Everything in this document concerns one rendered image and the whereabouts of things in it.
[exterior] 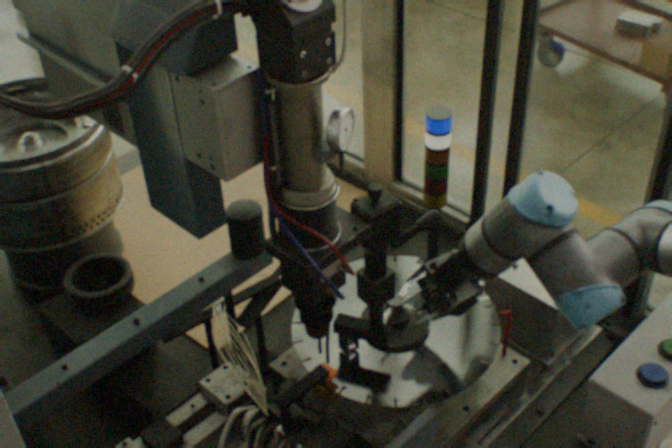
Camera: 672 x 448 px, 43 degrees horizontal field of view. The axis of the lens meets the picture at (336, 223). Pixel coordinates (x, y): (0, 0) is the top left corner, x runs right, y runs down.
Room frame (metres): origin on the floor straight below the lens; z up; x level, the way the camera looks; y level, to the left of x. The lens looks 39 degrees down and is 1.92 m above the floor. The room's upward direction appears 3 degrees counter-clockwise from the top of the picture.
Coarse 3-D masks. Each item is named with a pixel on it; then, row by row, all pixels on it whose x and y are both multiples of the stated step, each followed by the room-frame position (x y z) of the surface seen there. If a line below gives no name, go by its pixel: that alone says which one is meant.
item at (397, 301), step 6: (402, 288) 0.97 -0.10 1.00; (408, 288) 0.97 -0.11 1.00; (396, 294) 0.95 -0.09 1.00; (402, 294) 0.95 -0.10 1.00; (390, 300) 0.94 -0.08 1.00; (396, 300) 0.94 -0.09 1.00; (402, 300) 0.93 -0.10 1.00; (390, 306) 0.93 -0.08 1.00; (396, 306) 0.92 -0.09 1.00; (402, 306) 0.93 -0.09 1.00; (408, 306) 0.93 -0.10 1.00; (390, 312) 0.92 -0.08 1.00; (396, 312) 0.92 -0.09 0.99; (402, 312) 0.93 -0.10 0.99; (408, 312) 0.92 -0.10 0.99; (414, 312) 0.92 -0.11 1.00; (420, 312) 0.91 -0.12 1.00; (384, 318) 0.90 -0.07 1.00; (396, 318) 0.92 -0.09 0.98
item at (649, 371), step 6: (642, 366) 0.86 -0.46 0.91; (648, 366) 0.86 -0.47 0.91; (654, 366) 0.86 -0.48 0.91; (660, 366) 0.86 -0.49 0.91; (642, 372) 0.85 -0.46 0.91; (648, 372) 0.85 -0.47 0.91; (654, 372) 0.85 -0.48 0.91; (660, 372) 0.85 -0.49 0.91; (666, 372) 0.85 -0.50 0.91; (642, 378) 0.84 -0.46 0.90; (648, 378) 0.84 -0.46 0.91; (654, 378) 0.84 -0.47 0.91; (660, 378) 0.84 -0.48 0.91; (666, 378) 0.84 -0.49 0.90; (654, 384) 0.83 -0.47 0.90
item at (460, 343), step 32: (352, 288) 1.02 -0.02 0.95; (416, 288) 1.02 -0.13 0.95; (448, 320) 0.94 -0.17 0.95; (480, 320) 0.94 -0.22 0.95; (352, 352) 0.88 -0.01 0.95; (384, 352) 0.88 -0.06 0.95; (416, 352) 0.87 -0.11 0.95; (448, 352) 0.87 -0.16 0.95; (480, 352) 0.87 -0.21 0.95; (352, 384) 0.82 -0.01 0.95; (384, 384) 0.82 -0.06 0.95; (416, 384) 0.81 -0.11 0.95; (448, 384) 0.81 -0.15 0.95
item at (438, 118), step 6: (432, 108) 1.24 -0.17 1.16; (438, 108) 1.24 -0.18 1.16; (444, 108) 1.24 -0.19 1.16; (426, 114) 1.22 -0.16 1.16; (432, 114) 1.22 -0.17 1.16; (438, 114) 1.22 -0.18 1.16; (444, 114) 1.22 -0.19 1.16; (450, 114) 1.22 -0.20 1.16; (426, 120) 1.22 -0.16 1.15; (432, 120) 1.21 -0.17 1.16; (438, 120) 1.20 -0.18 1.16; (444, 120) 1.20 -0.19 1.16; (450, 120) 1.21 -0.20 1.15; (426, 126) 1.22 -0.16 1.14; (432, 126) 1.21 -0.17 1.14; (438, 126) 1.20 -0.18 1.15; (444, 126) 1.21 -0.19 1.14; (450, 126) 1.21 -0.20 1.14; (432, 132) 1.21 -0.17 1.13; (438, 132) 1.20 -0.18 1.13; (444, 132) 1.20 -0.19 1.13
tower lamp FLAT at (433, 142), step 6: (426, 132) 1.22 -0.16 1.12; (450, 132) 1.21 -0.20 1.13; (426, 138) 1.22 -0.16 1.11; (432, 138) 1.21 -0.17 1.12; (438, 138) 1.20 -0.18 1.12; (444, 138) 1.21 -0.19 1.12; (450, 138) 1.22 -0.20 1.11; (426, 144) 1.22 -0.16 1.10; (432, 144) 1.21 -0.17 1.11; (438, 144) 1.20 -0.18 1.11; (444, 144) 1.21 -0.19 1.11; (438, 150) 1.20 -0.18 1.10
